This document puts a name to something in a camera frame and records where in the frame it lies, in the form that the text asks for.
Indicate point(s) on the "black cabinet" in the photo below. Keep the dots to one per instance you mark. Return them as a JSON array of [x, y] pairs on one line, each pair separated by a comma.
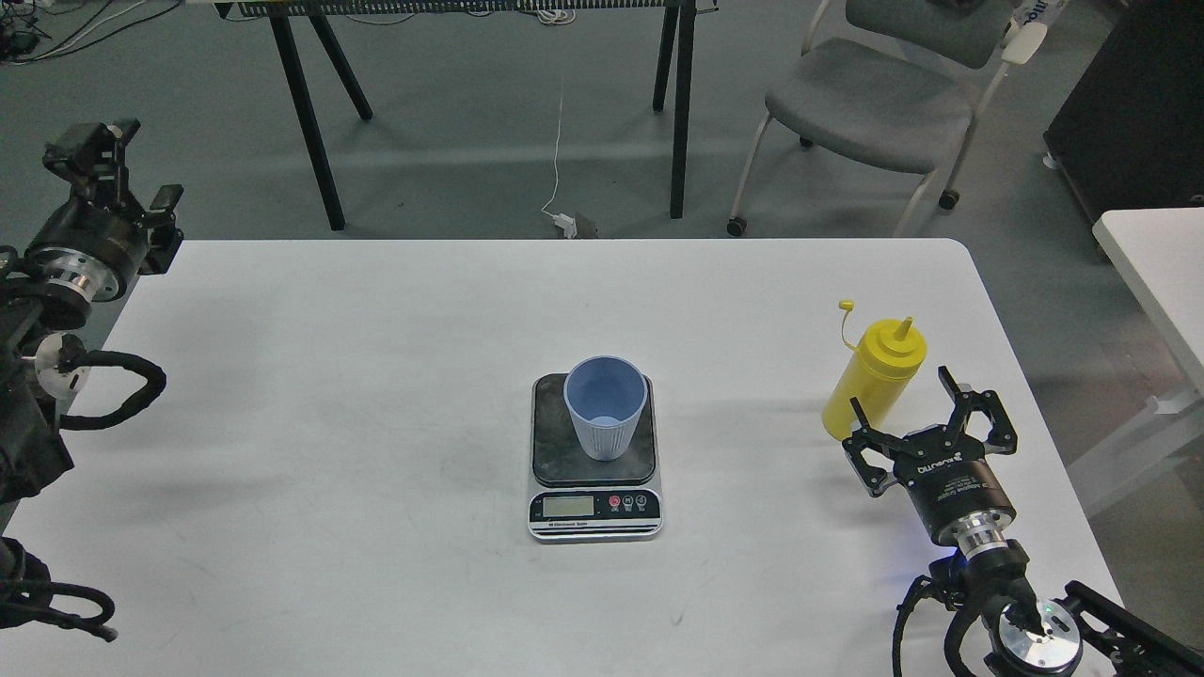
[[1130, 135]]

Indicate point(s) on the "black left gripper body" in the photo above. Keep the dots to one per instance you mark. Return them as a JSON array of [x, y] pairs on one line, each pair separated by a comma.
[[95, 252]]

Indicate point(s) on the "grey office chair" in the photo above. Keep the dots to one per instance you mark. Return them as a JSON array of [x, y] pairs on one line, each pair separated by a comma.
[[885, 111]]

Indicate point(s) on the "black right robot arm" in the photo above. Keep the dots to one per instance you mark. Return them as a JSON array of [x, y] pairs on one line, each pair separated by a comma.
[[984, 578]]

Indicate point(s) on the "yellow squeeze bottle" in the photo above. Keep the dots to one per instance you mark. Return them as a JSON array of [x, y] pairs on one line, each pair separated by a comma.
[[882, 364]]

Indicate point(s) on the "blue ribbed plastic cup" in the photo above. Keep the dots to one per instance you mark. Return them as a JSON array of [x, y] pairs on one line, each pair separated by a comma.
[[605, 397]]

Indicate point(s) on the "white side table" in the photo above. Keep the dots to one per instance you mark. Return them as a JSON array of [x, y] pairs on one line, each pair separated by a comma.
[[1157, 253]]

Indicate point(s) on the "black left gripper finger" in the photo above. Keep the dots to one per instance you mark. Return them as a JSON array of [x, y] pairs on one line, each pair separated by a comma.
[[91, 158], [157, 236]]

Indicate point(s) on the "digital kitchen scale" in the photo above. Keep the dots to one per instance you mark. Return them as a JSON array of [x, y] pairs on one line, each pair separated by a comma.
[[577, 499]]

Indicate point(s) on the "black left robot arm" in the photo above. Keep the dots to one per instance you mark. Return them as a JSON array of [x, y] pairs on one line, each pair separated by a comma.
[[44, 364]]

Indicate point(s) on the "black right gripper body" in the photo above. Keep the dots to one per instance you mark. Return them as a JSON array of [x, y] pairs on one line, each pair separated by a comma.
[[950, 483]]

